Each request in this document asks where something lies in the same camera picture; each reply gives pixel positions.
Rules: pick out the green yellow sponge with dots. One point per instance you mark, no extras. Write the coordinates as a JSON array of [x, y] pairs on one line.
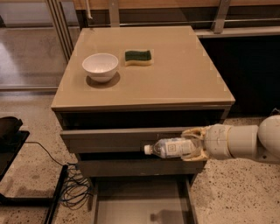
[[138, 58]]

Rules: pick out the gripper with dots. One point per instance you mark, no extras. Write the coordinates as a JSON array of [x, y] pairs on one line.
[[217, 142]]

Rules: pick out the top grey drawer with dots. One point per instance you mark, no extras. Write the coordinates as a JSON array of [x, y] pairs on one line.
[[116, 140]]

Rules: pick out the white bowl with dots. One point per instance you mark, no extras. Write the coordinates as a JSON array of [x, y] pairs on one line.
[[101, 67]]

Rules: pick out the grey drawer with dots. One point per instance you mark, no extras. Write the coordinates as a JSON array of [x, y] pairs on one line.
[[143, 200], [116, 140], [138, 167]]

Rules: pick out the clear plastic bottle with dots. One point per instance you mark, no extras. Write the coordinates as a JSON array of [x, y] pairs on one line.
[[171, 148]]

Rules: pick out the beige drawer cabinet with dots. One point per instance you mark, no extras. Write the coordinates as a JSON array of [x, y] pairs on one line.
[[181, 88]]

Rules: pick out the middle grey drawer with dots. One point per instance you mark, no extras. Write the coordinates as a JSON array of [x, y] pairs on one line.
[[138, 167]]

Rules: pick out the small dark floor object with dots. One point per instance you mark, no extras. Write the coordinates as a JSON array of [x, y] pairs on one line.
[[275, 111]]

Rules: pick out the bottom grey drawer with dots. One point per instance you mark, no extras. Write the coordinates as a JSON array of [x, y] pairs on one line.
[[143, 200]]

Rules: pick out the metal railing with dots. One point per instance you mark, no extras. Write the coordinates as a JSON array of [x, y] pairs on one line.
[[209, 18]]

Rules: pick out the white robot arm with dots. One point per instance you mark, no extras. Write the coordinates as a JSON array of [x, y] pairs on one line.
[[260, 143]]

